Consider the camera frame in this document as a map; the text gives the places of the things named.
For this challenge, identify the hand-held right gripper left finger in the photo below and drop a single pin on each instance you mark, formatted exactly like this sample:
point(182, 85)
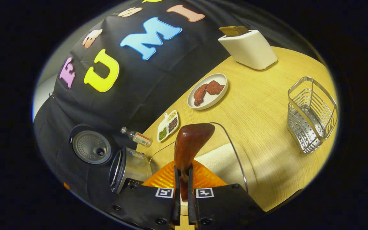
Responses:
point(176, 191)

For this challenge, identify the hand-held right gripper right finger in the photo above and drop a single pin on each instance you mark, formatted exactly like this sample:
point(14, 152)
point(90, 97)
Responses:
point(191, 191)

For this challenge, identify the white rice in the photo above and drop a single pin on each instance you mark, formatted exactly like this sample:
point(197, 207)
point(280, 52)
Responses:
point(222, 159)

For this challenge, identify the brown wooden spoon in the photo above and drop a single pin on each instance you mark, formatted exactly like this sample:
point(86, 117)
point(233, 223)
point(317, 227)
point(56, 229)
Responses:
point(190, 140)

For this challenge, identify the grey rice cooker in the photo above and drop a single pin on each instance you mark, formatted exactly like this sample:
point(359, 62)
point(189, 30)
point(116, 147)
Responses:
point(129, 166)

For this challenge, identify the white utensil holder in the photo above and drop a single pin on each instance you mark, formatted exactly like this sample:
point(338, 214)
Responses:
point(251, 51)

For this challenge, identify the small glass bottle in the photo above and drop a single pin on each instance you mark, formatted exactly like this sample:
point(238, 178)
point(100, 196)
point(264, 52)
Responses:
point(139, 138)

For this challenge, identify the clear glass container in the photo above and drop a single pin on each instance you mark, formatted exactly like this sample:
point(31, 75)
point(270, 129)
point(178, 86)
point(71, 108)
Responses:
point(232, 140)

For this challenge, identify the white divided bean dish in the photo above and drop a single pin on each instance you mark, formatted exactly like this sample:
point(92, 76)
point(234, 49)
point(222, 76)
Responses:
point(168, 126)

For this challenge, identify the white oval plate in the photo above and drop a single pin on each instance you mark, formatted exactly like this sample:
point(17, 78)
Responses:
point(216, 99)

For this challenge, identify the red meat piece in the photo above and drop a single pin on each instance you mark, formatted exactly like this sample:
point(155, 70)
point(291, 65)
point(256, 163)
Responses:
point(199, 94)
point(215, 87)

